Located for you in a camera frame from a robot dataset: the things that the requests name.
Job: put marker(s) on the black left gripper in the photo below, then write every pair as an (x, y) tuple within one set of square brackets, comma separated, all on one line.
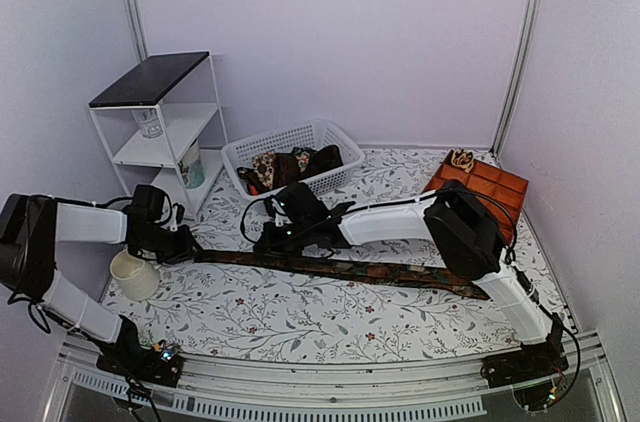
[(185, 251)]

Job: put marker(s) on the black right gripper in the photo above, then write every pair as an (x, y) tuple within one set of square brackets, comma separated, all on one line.
[(268, 243)]

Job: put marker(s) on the green brown patterned tie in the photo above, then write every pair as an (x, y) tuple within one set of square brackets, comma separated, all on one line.
[(373, 273)]

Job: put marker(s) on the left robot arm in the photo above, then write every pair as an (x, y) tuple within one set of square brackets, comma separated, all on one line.
[(36, 230)]

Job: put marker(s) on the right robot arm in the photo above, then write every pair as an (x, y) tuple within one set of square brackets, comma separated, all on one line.
[(457, 222)]

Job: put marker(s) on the cream ceramic mug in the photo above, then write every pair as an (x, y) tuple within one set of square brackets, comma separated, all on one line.
[(137, 278)]

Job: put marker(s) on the dark red patterned tie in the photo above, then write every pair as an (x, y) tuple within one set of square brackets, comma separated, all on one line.
[(287, 170)]

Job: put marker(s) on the black shiny tie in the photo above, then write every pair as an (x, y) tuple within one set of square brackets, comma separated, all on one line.
[(324, 160)]

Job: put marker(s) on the cream paisley tie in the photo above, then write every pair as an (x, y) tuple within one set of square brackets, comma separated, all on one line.
[(264, 168)]

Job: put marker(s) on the white plastic basket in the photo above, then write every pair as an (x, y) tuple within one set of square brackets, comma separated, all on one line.
[(302, 140)]

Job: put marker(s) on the white shelf with black top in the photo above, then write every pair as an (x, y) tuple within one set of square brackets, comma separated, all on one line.
[(182, 88)]

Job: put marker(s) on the clear drinking glass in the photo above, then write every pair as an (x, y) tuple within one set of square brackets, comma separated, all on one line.
[(148, 123)]

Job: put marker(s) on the rolled beige patterned tie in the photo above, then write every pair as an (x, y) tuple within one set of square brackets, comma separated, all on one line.
[(462, 160)]

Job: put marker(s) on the orange compartment tray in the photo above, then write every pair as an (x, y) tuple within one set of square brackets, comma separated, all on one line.
[(507, 189)]

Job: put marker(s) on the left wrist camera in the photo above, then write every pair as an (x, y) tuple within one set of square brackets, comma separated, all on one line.
[(173, 218)]

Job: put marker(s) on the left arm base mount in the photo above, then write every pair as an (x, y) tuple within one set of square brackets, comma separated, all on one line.
[(160, 364)]

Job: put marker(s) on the metal front rail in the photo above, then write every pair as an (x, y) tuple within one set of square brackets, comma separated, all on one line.
[(222, 389)]

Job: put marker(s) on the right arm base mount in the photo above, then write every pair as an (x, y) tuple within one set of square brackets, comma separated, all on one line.
[(540, 368)]

